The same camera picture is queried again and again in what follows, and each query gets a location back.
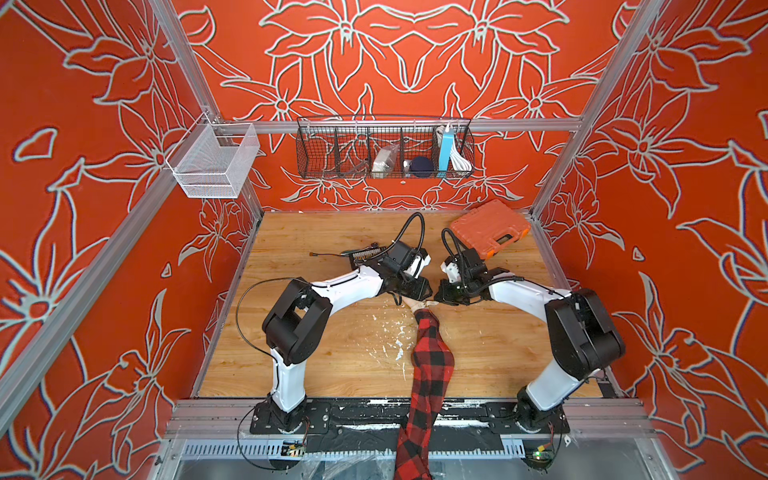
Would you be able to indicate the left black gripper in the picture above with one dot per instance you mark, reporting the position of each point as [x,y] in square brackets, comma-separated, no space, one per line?
[420,293]

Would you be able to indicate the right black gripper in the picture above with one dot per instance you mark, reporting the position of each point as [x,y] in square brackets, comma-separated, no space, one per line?
[443,295]

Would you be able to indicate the red black plaid sleeve forearm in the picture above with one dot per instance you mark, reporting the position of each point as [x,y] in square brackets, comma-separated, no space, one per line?
[433,366]

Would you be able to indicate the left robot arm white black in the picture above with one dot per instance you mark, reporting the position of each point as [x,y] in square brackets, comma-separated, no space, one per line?
[295,325]

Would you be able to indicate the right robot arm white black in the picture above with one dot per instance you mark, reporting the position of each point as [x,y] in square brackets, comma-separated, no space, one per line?
[583,338]

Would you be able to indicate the orange plastic tool case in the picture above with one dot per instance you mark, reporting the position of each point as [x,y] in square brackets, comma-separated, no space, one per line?
[490,227]

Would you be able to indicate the grey white packet in basket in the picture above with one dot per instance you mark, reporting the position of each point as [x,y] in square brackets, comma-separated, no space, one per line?
[385,161]

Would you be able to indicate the dark blue round object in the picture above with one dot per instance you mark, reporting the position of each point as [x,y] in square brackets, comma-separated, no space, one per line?
[421,167]

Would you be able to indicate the light blue box in basket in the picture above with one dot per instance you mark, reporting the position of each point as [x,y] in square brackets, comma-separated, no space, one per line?
[445,142]

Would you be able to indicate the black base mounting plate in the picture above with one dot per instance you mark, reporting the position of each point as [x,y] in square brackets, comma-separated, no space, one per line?
[318,416]

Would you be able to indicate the black wire mesh basket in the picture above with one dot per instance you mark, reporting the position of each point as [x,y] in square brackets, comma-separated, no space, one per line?
[344,147]

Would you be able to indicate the clear plastic wall bin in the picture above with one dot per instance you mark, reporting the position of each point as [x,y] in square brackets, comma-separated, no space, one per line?
[214,161]

